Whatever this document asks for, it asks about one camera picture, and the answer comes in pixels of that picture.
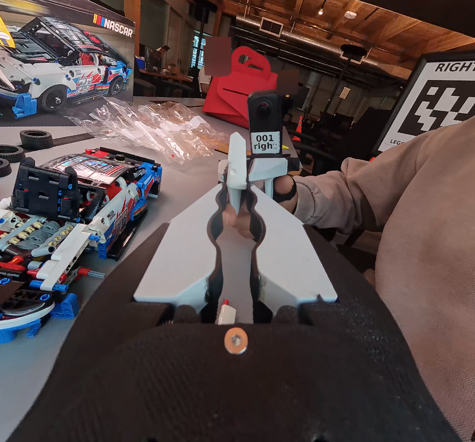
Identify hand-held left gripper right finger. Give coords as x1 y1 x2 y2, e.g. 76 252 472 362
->
249 184 339 311

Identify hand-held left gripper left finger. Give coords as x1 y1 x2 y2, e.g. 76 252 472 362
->
132 184 227 306

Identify white curved brick piece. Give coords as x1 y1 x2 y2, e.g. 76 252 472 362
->
217 303 237 325
225 133 248 214

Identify person's right forearm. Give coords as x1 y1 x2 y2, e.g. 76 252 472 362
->
295 123 475 235

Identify person's right hand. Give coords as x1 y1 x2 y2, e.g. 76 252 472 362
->
222 174 298 241

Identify clear plastic bags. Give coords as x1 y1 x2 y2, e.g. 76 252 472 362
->
68 97 227 164

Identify blue white red toy car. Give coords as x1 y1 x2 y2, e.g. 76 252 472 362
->
0 147 162 344

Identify black white marker sign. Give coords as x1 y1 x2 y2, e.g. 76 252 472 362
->
373 52 475 153

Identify toy car product box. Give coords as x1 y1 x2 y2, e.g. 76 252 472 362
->
0 0 136 127

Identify metal air duct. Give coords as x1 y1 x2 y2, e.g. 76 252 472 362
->
236 15 375 67

